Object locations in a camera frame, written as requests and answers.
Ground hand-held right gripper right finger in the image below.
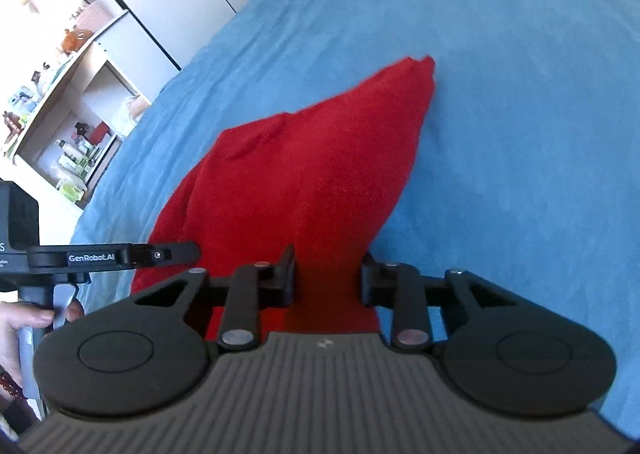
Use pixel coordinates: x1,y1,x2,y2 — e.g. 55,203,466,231
360,252,522,350

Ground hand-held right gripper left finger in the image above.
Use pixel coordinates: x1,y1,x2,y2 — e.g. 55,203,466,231
115,244,299,351

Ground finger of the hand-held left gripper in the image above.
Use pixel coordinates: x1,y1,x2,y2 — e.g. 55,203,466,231
117,241,202,268

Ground red knit sweater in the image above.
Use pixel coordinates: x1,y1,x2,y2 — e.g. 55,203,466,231
131,55,436,336

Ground person's left hand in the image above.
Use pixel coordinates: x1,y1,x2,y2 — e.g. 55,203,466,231
0,301,86,385

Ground green and white bottles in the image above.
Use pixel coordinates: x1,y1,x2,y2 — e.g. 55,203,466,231
56,138,100,172

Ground red box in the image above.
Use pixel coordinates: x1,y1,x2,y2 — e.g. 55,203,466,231
87,121,114,148

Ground white shelf unit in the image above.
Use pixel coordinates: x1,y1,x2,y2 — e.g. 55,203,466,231
0,9,154,211

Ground blue bed sheet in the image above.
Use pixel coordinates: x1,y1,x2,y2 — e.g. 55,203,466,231
69,0,640,441

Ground orange toy figure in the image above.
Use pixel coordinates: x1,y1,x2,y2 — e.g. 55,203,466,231
60,28,94,56

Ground pink woven basket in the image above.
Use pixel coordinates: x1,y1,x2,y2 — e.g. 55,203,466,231
74,0,122,33

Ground red bead bracelet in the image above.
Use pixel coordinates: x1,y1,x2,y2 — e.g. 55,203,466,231
0,368,29,401

